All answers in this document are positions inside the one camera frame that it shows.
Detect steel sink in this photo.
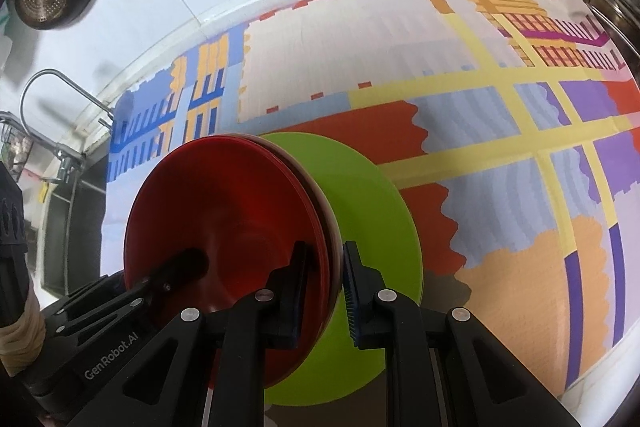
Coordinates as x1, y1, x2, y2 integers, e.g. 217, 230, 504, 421
42, 152, 109, 299

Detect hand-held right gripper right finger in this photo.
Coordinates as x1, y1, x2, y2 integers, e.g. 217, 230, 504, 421
342, 241, 586, 427

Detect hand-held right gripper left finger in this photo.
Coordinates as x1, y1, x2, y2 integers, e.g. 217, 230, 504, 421
120, 241, 313, 427

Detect red bowl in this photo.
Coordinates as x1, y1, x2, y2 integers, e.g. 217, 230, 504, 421
123, 134, 332, 387

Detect metal pot rack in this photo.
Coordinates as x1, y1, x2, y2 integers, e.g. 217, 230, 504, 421
555, 0, 640, 64

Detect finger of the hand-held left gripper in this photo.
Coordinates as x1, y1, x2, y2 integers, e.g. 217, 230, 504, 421
45, 248, 209, 334

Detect person's left hand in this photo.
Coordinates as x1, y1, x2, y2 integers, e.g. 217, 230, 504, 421
0, 306, 47, 374

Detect green plate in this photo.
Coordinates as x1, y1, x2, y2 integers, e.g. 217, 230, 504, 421
260, 132, 426, 406

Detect colourful patterned mat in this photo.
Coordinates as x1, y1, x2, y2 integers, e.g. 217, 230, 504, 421
102, 0, 640, 427

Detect chrome gooseneck faucet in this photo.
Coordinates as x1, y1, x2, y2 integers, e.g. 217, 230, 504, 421
19, 68, 115, 134

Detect wire sink basket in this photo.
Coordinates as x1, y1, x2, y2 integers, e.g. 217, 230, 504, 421
0, 117, 32, 180

